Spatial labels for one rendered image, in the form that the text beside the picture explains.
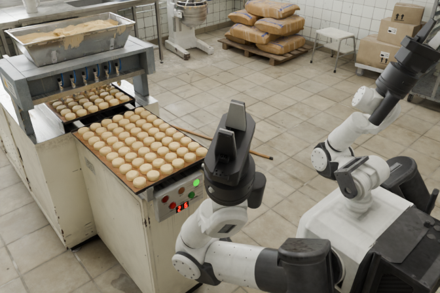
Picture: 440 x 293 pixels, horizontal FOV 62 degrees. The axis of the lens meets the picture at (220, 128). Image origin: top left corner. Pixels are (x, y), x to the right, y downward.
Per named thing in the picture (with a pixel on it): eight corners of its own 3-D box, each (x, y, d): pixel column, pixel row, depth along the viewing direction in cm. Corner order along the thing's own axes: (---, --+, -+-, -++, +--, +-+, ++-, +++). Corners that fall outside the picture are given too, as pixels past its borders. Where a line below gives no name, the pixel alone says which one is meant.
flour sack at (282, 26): (278, 37, 477) (279, 25, 469) (253, 31, 502) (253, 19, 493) (307, 26, 522) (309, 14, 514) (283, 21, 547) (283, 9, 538)
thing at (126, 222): (98, 243, 234) (68, 121, 188) (145, 217, 254) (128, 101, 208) (159, 324, 189) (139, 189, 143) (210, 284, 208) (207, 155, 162)
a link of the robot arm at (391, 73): (452, 59, 94) (420, 97, 100) (429, 43, 102) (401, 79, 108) (418, 44, 89) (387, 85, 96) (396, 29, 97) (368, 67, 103)
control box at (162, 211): (154, 218, 156) (151, 193, 149) (199, 193, 170) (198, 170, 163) (159, 224, 154) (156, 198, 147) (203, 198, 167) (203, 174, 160)
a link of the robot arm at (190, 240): (210, 189, 84) (185, 221, 98) (184, 222, 77) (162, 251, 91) (247, 218, 83) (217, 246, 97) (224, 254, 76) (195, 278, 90)
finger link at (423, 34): (439, 22, 90) (421, 44, 93) (431, 17, 93) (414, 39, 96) (435, 20, 89) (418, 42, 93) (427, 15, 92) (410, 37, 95)
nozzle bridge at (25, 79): (13, 120, 201) (-7, 60, 184) (131, 84, 242) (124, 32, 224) (33, 144, 180) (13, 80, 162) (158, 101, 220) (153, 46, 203)
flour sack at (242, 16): (247, 28, 514) (247, 16, 505) (226, 22, 541) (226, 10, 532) (280, 19, 556) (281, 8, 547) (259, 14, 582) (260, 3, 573)
